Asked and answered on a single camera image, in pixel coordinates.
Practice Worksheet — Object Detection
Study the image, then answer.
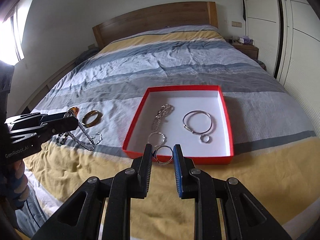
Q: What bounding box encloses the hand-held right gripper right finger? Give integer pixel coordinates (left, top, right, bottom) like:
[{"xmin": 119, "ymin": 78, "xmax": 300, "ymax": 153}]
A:
[{"xmin": 173, "ymin": 144, "xmax": 293, "ymax": 240}]

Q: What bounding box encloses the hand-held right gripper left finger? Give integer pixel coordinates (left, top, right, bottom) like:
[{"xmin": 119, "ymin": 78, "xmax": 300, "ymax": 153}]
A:
[{"xmin": 31, "ymin": 144, "xmax": 153, "ymax": 240}]

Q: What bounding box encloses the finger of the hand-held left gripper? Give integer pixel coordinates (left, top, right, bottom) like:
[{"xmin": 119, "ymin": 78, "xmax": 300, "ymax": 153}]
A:
[
  {"xmin": 9, "ymin": 116, "xmax": 81, "ymax": 143},
  {"xmin": 6, "ymin": 112, "xmax": 74, "ymax": 127}
]

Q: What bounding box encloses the thin silver bangle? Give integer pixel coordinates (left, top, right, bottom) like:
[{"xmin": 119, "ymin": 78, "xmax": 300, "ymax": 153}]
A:
[{"xmin": 182, "ymin": 110, "xmax": 213, "ymax": 133}]

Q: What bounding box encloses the red jewelry box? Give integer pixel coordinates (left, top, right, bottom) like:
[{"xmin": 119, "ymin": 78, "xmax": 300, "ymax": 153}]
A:
[{"xmin": 122, "ymin": 85, "xmax": 235, "ymax": 166}]

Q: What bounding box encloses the gold chain bracelet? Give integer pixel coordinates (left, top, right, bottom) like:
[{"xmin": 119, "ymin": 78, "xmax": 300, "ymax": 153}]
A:
[{"xmin": 151, "ymin": 104, "xmax": 175, "ymax": 131}]

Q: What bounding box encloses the person's left hand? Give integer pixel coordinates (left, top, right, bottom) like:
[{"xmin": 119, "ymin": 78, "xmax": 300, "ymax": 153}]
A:
[{"xmin": 0, "ymin": 159, "xmax": 29, "ymax": 209}]

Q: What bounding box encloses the brown marbled bangle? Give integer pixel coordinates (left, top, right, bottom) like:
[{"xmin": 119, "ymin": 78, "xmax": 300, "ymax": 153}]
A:
[{"xmin": 82, "ymin": 110, "xmax": 103, "ymax": 128}]

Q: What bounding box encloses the small twisted silver hoop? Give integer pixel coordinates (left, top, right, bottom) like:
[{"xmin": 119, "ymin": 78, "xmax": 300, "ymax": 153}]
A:
[{"xmin": 90, "ymin": 132, "xmax": 102, "ymax": 145}]

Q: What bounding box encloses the grey cloth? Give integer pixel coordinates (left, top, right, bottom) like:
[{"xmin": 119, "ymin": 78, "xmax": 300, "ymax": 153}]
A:
[{"xmin": 75, "ymin": 49, "xmax": 100, "ymax": 65}]

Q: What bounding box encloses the window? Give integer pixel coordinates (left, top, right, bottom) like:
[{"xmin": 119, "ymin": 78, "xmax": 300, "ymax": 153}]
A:
[{"xmin": 0, "ymin": 5, "xmax": 25, "ymax": 63}]

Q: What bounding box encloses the bed with striped duvet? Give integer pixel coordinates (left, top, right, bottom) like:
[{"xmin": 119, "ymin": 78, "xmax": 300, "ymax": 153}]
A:
[{"xmin": 15, "ymin": 24, "xmax": 320, "ymax": 240}]

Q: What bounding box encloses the wooden headboard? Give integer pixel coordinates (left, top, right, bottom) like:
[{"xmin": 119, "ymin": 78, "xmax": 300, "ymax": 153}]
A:
[{"xmin": 92, "ymin": 1, "xmax": 218, "ymax": 50}]

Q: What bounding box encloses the wooden nightstand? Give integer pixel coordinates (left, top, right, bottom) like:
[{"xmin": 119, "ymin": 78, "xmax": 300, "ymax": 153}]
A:
[{"xmin": 231, "ymin": 42, "xmax": 259, "ymax": 60}]

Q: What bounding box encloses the white wardrobe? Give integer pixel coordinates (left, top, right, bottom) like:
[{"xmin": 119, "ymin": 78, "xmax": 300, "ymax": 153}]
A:
[{"xmin": 240, "ymin": 0, "xmax": 320, "ymax": 110}]

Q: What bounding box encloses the black and white beaded bracelet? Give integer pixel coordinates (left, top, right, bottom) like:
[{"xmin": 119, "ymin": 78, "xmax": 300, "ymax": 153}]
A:
[{"xmin": 55, "ymin": 132, "xmax": 69, "ymax": 146}]

